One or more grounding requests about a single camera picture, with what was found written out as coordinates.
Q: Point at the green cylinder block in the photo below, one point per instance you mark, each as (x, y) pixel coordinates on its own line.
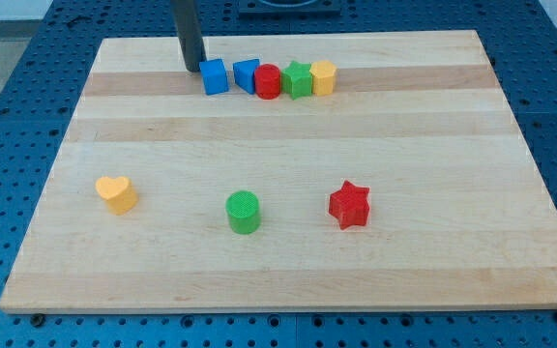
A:
(243, 212)

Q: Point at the light wooden board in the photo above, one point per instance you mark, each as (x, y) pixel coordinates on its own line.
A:
(459, 218)

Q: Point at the yellow hexagon block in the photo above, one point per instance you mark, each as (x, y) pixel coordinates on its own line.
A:
(324, 77)

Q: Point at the yellow heart block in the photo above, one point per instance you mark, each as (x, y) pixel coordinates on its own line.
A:
(118, 194)

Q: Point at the blue cube block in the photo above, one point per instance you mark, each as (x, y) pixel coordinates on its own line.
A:
(214, 76)

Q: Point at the red star block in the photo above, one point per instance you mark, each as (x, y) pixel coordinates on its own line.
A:
(349, 205)

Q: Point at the red cylinder block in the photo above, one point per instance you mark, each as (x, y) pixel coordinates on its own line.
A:
(267, 80)

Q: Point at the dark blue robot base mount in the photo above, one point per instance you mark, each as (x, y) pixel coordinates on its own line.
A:
(255, 8)

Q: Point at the dark grey cylindrical pointer rod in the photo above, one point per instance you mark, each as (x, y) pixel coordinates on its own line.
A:
(189, 33)

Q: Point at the blue triangle block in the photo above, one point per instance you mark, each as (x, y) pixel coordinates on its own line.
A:
(244, 74)

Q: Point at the green star block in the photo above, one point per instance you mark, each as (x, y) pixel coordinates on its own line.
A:
(296, 80)

